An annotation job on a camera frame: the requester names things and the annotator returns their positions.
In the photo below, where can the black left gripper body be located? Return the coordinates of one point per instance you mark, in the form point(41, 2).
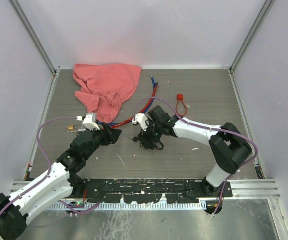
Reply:
point(105, 138)

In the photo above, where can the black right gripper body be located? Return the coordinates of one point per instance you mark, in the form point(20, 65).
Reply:
point(153, 132)

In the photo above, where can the red cable padlock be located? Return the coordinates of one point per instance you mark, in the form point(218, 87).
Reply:
point(180, 108)

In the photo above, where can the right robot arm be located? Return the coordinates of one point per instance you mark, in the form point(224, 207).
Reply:
point(229, 148)

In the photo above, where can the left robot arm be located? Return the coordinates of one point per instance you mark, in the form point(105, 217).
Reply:
point(59, 181)

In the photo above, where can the brass padlock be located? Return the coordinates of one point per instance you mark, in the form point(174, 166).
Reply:
point(73, 128)

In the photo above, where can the pink cloth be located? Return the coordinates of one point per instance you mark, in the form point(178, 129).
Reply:
point(104, 88)

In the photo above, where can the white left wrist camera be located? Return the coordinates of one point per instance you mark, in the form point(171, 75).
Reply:
point(89, 121)

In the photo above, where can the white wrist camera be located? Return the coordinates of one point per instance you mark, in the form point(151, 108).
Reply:
point(89, 121)
point(140, 119)

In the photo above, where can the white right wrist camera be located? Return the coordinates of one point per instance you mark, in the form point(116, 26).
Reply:
point(140, 119)

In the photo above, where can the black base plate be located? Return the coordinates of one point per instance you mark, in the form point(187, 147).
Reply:
point(143, 191)

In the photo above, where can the blue cable lock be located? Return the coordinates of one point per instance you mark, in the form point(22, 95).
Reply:
point(142, 111)

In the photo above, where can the slotted cable duct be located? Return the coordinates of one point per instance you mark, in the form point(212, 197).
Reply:
point(159, 206)

